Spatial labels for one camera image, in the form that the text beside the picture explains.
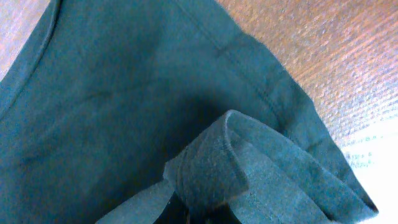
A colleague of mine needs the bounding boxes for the dark green Nike t-shirt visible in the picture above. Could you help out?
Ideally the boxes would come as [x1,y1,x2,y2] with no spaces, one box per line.
[1,0,378,223]

